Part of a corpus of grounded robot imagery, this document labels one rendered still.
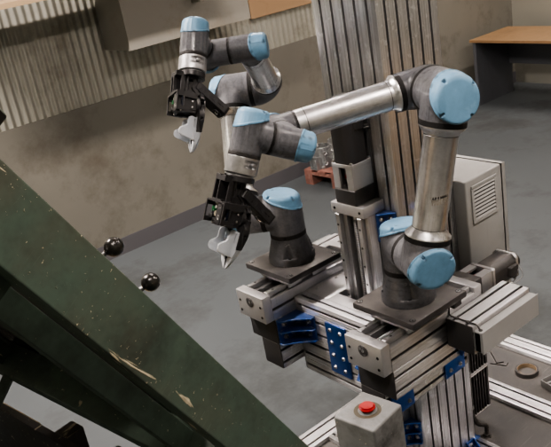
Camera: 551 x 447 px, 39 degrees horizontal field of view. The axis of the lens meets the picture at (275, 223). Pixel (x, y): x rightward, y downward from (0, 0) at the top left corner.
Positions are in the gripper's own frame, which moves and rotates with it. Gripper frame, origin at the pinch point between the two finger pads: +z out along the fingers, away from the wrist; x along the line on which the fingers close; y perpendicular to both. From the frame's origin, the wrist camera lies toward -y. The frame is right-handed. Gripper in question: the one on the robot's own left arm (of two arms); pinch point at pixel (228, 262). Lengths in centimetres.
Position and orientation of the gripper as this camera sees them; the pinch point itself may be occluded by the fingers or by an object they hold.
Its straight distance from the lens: 177.0
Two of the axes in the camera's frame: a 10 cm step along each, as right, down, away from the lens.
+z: -2.1, 9.7, 0.7
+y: -7.6, -1.2, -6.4
